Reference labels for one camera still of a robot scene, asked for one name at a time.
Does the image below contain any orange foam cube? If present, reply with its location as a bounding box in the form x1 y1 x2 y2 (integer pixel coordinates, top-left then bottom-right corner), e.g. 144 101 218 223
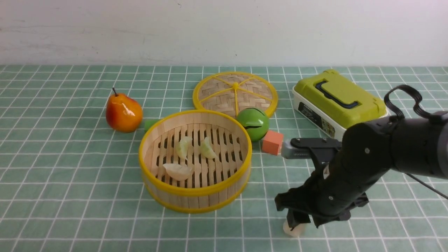
262 130 284 156

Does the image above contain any small green block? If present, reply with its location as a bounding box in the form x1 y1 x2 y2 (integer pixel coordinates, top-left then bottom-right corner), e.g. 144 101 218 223
144 119 159 132

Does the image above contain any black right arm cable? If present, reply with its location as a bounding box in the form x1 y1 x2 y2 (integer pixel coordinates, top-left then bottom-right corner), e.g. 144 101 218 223
384 84 448 200

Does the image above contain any woven bamboo steamer lid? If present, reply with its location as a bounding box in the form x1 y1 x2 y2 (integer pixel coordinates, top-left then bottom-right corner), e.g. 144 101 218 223
192 71 279 118

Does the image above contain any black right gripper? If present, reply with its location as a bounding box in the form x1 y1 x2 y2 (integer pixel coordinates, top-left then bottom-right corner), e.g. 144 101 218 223
275 154 370 228

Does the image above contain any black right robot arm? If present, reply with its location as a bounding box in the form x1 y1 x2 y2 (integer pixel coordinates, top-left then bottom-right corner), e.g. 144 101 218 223
274 112 448 230

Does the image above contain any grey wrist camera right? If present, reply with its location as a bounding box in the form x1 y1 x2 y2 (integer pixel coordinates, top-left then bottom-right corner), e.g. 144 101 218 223
281 137 345 172

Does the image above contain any green round toy ball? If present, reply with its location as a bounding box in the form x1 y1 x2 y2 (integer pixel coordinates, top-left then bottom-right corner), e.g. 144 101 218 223
236 107 270 142

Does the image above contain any orange red toy pear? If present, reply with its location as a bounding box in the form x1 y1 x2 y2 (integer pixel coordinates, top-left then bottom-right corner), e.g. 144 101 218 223
105 87 144 133

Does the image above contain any green white lidded box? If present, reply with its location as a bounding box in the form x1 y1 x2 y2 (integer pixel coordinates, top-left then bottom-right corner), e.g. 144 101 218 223
292 69 389 141

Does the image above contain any pale green dumpling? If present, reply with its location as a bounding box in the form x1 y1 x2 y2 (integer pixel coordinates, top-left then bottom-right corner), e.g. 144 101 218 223
174 136 193 160
199 136 217 160

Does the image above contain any bamboo steamer tray yellow rim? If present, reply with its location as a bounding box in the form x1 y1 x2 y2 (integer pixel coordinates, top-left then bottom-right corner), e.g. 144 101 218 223
139 110 252 214

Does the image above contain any white dumpling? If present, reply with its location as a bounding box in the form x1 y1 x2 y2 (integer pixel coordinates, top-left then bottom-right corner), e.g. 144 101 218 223
283 220 307 237
163 164 194 181

